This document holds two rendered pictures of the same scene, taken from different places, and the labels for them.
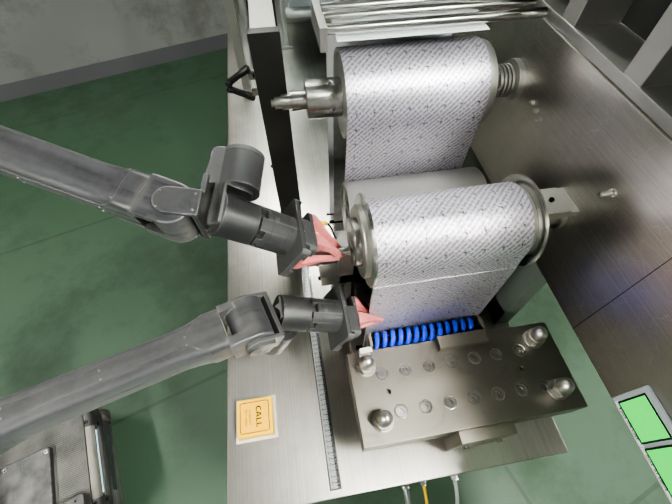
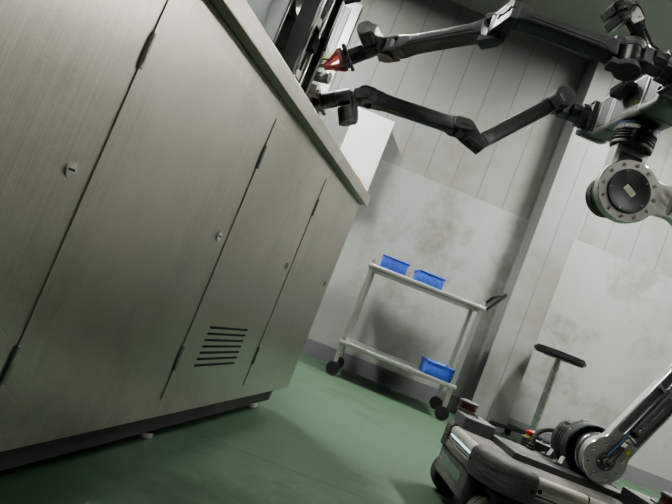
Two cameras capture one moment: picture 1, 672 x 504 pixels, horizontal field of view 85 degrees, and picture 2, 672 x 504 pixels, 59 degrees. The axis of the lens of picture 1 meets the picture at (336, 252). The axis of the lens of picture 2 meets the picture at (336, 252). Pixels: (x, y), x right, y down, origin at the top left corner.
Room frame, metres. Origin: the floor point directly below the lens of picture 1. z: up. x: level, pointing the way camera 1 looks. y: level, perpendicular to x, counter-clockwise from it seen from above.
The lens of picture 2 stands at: (2.06, 1.08, 0.49)
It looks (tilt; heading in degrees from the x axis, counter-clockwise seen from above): 4 degrees up; 204
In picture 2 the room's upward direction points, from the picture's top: 22 degrees clockwise
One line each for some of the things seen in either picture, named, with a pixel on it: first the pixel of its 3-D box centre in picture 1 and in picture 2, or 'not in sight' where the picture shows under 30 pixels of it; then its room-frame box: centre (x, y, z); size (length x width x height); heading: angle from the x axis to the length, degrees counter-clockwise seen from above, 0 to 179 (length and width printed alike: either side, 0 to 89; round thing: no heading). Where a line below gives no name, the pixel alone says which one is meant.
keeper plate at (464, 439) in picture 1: (478, 438); not in sight; (0.09, -0.26, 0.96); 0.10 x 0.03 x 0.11; 99
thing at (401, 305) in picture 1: (432, 302); not in sight; (0.29, -0.17, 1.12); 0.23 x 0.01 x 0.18; 99
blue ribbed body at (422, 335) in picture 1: (425, 333); not in sight; (0.27, -0.18, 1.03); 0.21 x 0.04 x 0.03; 99
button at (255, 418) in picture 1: (255, 417); not in sight; (0.13, 0.16, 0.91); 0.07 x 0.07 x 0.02; 9
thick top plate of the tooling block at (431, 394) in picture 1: (458, 383); not in sight; (0.18, -0.23, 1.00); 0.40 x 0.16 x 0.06; 99
